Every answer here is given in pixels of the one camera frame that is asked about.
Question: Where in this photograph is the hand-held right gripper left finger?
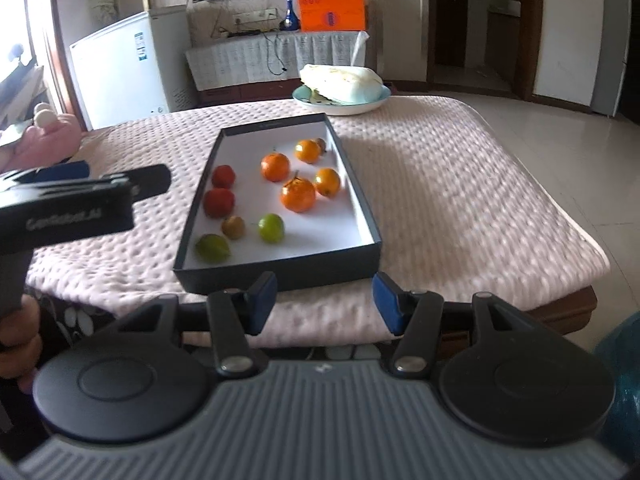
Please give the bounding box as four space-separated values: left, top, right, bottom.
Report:
119 271 277 379

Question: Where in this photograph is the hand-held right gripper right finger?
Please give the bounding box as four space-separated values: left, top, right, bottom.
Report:
372 271 532 380

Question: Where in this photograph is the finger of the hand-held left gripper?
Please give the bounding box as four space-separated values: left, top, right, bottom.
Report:
19 160 92 184
100 164 173 202

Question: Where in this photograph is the red apple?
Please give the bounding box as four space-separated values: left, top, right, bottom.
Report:
202 188 236 219
211 165 237 189

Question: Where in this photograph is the green round fruit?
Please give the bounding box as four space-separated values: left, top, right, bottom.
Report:
258 213 285 244
194 234 232 264

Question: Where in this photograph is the grey cardboard box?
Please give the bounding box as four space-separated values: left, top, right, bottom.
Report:
172 112 383 295

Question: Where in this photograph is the orange tangerine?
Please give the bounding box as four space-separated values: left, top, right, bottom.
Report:
280 172 317 214
261 151 291 183

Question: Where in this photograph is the smooth orange fruit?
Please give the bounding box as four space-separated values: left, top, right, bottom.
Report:
314 167 342 198
294 139 322 164

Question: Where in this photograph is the person's left hand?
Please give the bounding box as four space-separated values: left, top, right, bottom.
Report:
0 295 45 394

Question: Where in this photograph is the dark floral bed sheet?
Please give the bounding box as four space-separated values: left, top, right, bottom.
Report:
27 285 121 356

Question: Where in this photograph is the white chest freezer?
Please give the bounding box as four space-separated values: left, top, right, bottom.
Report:
69 6 197 131

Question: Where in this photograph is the brown wooden tv cabinet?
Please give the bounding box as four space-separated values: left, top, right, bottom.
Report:
195 80 301 107

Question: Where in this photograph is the white checked cloth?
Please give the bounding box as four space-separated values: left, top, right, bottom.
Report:
186 31 371 92

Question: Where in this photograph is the light blue plate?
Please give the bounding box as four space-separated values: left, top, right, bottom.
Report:
292 84 392 116

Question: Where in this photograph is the blue glass bottle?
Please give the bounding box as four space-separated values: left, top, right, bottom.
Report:
279 0 300 31

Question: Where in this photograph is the napa cabbage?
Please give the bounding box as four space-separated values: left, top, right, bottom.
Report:
299 64 384 106

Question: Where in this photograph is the teal plastic bag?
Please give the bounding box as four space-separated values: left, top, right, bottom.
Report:
594 309 640 461

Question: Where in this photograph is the orange cardboard box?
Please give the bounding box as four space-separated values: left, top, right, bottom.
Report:
293 0 369 32

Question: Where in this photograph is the wooden bed frame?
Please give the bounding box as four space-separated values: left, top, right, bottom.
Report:
440 285 599 348

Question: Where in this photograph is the black cable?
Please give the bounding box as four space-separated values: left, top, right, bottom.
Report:
265 32 289 77

